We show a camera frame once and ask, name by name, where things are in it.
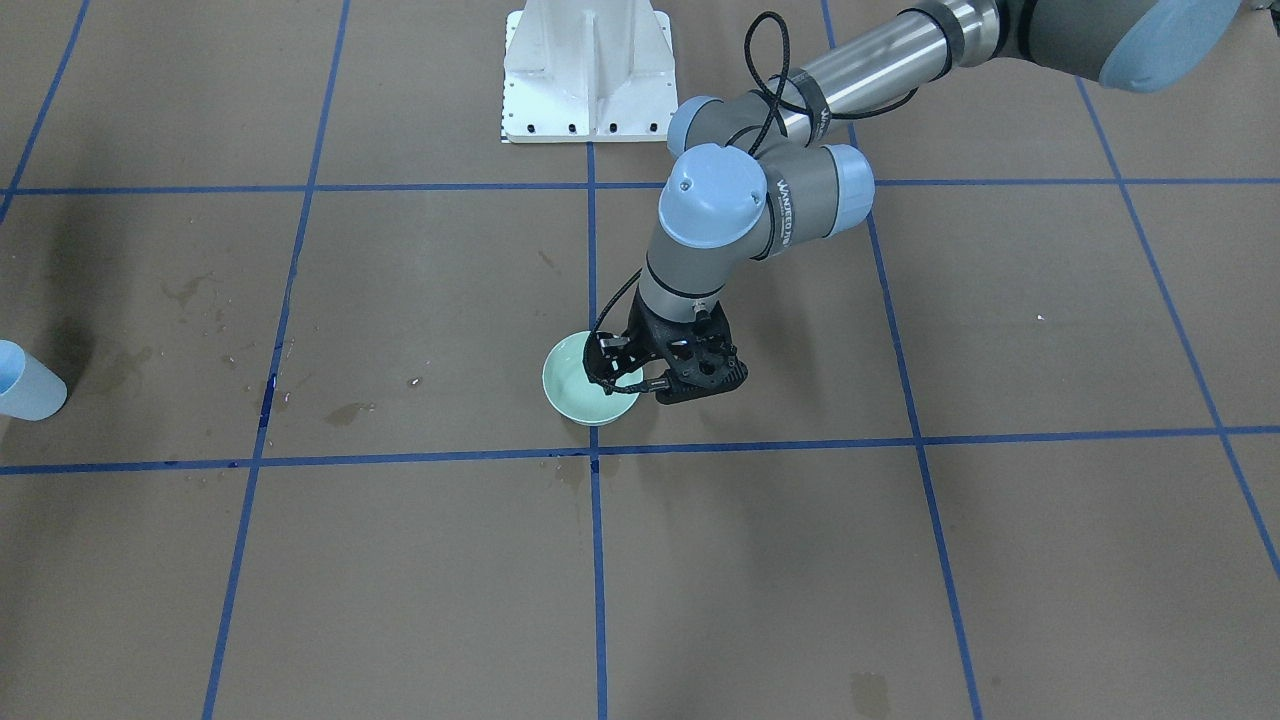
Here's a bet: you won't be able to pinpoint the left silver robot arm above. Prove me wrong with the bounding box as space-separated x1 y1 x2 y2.
575 1 1239 404

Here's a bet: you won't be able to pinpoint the mint green ceramic bowl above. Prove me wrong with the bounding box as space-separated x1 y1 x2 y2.
541 331 639 427

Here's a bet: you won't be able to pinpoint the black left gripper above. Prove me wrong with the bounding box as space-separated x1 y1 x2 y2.
585 299 716 391

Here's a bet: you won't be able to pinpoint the white pedestal column base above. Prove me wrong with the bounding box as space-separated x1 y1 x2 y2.
500 1 678 143

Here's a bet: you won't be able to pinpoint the light blue plastic cup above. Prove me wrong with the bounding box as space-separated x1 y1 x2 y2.
1 340 68 421

